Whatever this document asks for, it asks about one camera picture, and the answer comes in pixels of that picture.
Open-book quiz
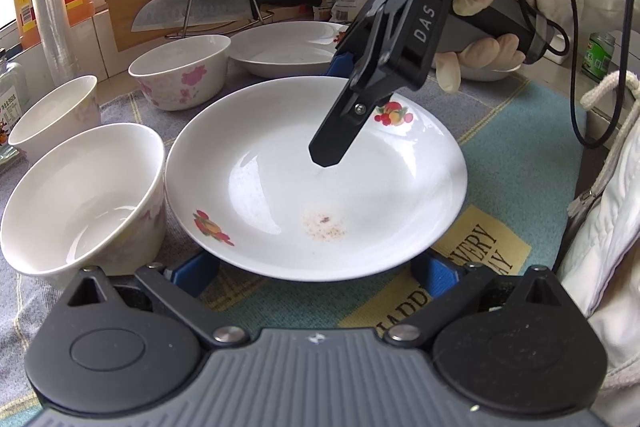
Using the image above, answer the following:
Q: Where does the steel kitchen knife black handle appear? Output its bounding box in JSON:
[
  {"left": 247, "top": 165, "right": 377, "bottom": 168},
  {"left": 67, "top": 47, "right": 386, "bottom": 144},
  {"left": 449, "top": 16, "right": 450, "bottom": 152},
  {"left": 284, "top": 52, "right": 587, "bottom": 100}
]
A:
[{"left": 131, "top": 0, "right": 322, "bottom": 32}]

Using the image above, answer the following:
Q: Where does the right hand in white glove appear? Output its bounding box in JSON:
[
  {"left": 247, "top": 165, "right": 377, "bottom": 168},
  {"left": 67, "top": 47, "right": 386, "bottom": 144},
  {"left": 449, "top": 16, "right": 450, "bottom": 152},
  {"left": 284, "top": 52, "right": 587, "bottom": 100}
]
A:
[{"left": 433, "top": 0, "right": 525, "bottom": 93}]

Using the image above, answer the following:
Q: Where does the glass jar with green lid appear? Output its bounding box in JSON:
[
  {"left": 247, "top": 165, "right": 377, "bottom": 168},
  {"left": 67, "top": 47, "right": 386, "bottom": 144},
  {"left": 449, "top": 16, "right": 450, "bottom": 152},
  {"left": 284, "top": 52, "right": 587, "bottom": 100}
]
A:
[{"left": 0, "top": 49, "right": 29, "bottom": 168}]

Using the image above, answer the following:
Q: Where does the wire cutting board rack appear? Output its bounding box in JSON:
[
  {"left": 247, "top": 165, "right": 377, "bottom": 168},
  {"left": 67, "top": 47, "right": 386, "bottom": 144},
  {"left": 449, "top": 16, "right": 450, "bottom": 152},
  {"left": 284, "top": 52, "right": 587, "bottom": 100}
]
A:
[{"left": 163, "top": 0, "right": 267, "bottom": 37}]

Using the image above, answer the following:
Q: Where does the large white floral plate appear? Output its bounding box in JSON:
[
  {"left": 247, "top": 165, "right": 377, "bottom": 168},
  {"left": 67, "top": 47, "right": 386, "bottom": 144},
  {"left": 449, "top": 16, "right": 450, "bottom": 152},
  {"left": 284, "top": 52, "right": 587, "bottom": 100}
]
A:
[{"left": 165, "top": 77, "right": 468, "bottom": 282}]

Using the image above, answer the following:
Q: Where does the white plate with brown stain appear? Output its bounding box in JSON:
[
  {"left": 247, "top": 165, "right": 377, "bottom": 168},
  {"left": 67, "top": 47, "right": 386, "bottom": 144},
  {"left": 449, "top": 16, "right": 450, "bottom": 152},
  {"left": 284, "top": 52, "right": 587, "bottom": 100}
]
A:
[{"left": 460, "top": 66, "right": 520, "bottom": 82}]

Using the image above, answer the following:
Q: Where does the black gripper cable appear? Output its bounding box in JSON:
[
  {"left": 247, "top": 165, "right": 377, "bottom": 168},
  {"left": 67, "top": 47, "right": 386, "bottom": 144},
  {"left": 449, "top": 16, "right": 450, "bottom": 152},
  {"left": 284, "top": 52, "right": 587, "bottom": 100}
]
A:
[{"left": 506, "top": 0, "right": 640, "bottom": 151}]

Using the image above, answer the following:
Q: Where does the small green label jar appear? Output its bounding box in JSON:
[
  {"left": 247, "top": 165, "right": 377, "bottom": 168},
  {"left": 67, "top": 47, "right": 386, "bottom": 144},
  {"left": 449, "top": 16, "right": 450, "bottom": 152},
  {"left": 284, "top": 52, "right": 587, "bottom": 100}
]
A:
[{"left": 582, "top": 32, "right": 615, "bottom": 81}]

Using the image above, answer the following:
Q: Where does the white bowl pink flower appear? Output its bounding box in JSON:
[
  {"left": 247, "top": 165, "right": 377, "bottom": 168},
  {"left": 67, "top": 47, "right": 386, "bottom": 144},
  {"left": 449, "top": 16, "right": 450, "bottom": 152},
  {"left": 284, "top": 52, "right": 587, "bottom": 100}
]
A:
[{"left": 128, "top": 35, "right": 231, "bottom": 112}]

